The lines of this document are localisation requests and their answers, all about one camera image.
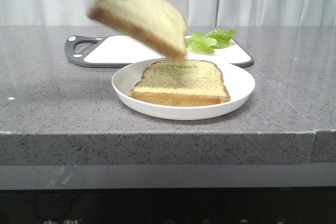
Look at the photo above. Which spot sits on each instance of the toasted bread slice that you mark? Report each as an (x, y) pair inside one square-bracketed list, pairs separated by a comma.
[(156, 23), (188, 83)]

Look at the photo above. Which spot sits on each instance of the green lettuce leaf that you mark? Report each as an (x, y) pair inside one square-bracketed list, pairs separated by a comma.
[(218, 38)]

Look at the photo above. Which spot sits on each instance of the white round plate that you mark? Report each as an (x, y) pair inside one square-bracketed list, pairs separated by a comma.
[(239, 83)]

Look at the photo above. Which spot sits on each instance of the white cutting board black rim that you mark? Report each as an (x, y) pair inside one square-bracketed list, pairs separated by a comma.
[(119, 51)]

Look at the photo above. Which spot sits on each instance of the black appliance front panel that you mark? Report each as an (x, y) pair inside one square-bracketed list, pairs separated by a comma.
[(189, 205)]

